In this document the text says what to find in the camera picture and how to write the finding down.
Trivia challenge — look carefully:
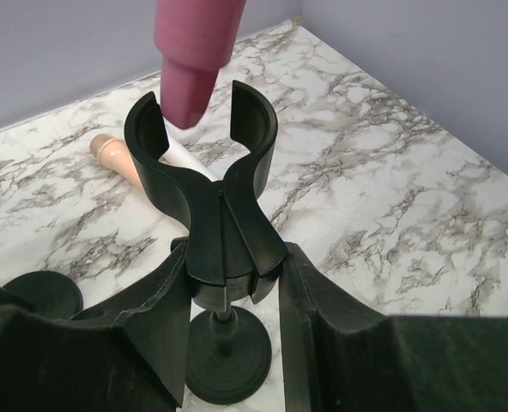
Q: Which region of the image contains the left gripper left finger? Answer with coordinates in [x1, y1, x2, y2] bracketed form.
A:
[0, 247, 191, 411]

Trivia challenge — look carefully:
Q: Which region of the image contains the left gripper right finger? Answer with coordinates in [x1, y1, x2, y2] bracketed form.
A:
[279, 243, 508, 411]

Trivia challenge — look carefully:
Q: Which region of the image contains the black shock mount desk stand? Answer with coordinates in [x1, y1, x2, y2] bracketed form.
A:
[0, 270, 83, 319]

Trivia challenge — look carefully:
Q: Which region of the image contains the black clip round base stand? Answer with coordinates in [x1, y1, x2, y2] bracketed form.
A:
[124, 81, 287, 405]

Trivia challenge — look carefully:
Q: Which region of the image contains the beige microphone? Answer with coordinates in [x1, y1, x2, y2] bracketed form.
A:
[89, 133, 146, 195]

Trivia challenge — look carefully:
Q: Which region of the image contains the pink microphone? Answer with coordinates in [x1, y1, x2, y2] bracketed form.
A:
[154, 0, 245, 130]

